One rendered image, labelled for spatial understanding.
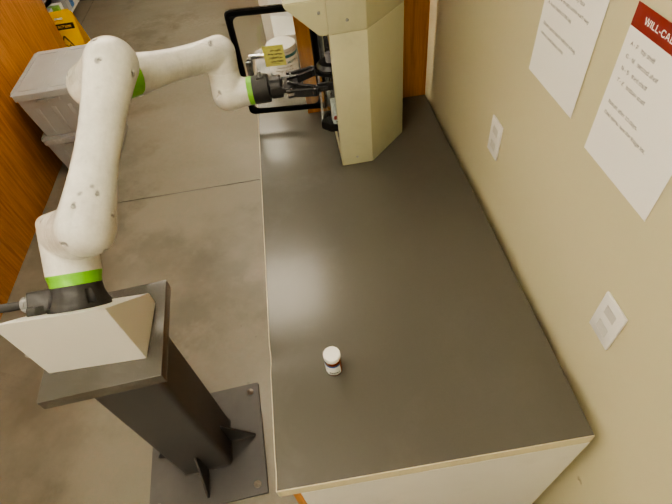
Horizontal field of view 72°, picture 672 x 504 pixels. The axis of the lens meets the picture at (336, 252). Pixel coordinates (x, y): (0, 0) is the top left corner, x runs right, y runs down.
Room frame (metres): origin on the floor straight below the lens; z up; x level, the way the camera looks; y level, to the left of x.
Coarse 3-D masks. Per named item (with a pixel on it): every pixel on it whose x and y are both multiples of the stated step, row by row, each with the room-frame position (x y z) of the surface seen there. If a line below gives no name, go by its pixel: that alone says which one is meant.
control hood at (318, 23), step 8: (288, 0) 1.35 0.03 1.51; (296, 0) 1.34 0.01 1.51; (304, 0) 1.33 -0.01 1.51; (312, 0) 1.33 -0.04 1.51; (320, 0) 1.33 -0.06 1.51; (288, 8) 1.32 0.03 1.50; (296, 8) 1.32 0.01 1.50; (304, 8) 1.32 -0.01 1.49; (312, 8) 1.32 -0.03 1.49; (320, 8) 1.33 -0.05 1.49; (296, 16) 1.32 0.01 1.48; (304, 16) 1.32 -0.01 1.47; (312, 16) 1.32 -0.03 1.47; (320, 16) 1.33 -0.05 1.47; (304, 24) 1.33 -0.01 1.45; (312, 24) 1.32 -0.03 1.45; (320, 24) 1.33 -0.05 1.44; (320, 32) 1.33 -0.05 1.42; (328, 32) 1.33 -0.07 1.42
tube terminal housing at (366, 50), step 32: (352, 0) 1.33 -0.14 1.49; (384, 0) 1.39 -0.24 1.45; (352, 32) 1.33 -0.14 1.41; (384, 32) 1.39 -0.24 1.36; (352, 64) 1.33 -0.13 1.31; (384, 64) 1.39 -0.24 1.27; (352, 96) 1.33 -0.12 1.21; (384, 96) 1.39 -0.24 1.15; (352, 128) 1.33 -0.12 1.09; (384, 128) 1.39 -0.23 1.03; (352, 160) 1.33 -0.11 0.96
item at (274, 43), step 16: (240, 16) 1.66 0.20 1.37; (256, 16) 1.65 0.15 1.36; (272, 16) 1.65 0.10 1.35; (288, 16) 1.64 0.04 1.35; (240, 32) 1.66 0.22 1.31; (256, 32) 1.66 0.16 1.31; (272, 32) 1.65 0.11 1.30; (288, 32) 1.64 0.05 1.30; (304, 32) 1.64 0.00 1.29; (240, 48) 1.66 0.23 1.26; (256, 48) 1.66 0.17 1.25; (272, 48) 1.65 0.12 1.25; (288, 48) 1.64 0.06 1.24; (304, 48) 1.64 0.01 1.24; (256, 64) 1.66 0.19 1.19; (272, 64) 1.65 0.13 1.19; (288, 64) 1.65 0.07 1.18; (304, 64) 1.64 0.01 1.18; (304, 80) 1.64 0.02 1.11
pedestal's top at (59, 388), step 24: (144, 288) 0.89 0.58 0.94; (168, 288) 0.89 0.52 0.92; (168, 312) 0.81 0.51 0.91; (168, 336) 0.73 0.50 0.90; (144, 360) 0.65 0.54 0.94; (48, 384) 0.62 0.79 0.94; (72, 384) 0.61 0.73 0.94; (96, 384) 0.60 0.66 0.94; (120, 384) 0.59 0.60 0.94; (144, 384) 0.59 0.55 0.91; (48, 408) 0.57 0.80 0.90
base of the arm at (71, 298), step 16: (48, 288) 0.80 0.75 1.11; (64, 288) 0.74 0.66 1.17; (80, 288) 0.74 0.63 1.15; (96, 288) 0.76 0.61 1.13; (0, 304) 0.75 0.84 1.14; (16, 304) 0.74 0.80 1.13; (32, 304) 0.73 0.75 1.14; (48, 304) 0.73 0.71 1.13; (64, 304) 0.71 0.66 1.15; (80, 304) 0.71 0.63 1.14; (96, 304) 0.72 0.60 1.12
